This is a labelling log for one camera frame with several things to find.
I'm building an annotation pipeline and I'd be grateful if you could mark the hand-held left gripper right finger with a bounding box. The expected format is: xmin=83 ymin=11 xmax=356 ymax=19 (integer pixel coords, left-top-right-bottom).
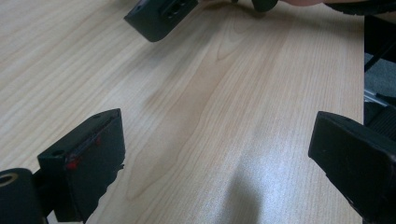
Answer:
xmin=307 ymin=110 xmax=396 ymax=224

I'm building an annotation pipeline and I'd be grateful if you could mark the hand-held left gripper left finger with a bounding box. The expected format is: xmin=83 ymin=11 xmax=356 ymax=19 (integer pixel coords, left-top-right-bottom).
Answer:
xmin=36 ymin=108 xmax=126 ymax=223

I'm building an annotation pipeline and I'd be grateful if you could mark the silver metal bar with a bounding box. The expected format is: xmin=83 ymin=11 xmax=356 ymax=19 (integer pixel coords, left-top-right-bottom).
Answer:
xmin=363 ymin=88 xmax=396 ymax=106

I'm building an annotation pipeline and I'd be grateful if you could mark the dark furniture frame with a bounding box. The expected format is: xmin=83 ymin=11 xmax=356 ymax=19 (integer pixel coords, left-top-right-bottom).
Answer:
xmin=363 ymin=13 xmax=396 ymax=73

